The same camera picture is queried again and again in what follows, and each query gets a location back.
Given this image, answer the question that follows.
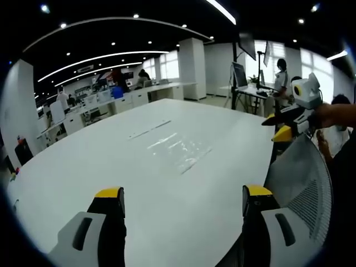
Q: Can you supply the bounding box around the black chair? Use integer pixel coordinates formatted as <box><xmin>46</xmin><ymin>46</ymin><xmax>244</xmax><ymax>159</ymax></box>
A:
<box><xmin>14</xmin><ymin>137</ymin><xmax>34</xmax><ymax>167</ymax></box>

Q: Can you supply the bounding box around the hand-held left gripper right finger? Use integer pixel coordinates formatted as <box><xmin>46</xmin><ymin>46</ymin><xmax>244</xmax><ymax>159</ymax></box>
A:
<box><xmin>241</xmin><ymin>184</ymin><xmax>320</xmax><ymax>267</ymax></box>

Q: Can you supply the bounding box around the person's dark clothing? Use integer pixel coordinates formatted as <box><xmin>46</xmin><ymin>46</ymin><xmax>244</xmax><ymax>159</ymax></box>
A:
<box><xmin>329</xmin><ymin>133</ymin><xmax>356</xmax><ymax>231</ymax></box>

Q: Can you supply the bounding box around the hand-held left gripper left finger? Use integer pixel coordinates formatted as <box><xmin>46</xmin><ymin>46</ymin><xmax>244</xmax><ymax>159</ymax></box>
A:
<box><xmin>47</xmin><ymin>186</ymin><xmax>127</xmax><ymax>267</ymax></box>

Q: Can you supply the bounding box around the clear resealable plastic bag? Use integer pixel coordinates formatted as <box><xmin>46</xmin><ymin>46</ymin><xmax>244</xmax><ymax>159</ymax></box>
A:
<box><xmin>127</xmin><ymin>120</ymin><xmax>214</xmax><ymax>176</ymax></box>

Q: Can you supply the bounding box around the white standing desk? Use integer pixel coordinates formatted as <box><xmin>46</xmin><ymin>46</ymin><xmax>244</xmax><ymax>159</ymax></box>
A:
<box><xmin>219</xmin><ymin>84</ymin><xmax>276</xmax><ymax>115</ymax></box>

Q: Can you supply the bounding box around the computer monitor on stand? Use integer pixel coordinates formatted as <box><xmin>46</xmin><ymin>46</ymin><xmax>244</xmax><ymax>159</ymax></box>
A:
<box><xmin>229</xmin><ymin>61</ymin><xmax>249</xmax><ymax>91</ymax></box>

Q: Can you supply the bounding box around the grey mesh office chair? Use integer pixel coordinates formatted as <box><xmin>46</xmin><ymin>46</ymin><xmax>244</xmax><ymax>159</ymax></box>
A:
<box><xmin>264</xmin><ymin>132</ymin><xmax>334</xmax><ymax>251</ymax></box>

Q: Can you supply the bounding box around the row of white desks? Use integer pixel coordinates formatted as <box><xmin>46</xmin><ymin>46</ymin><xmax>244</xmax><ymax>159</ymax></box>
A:
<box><xmin>37</xmin><ymin>81</ymin><xmax>199</xmax><ymax>140</ymax></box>

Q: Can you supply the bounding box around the hanging black monitor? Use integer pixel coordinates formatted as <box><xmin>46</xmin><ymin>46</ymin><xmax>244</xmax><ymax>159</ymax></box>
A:
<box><xmin>238</xmin><ymin>32</ymin><xmax>257</xmax><ymax>61</ymax></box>

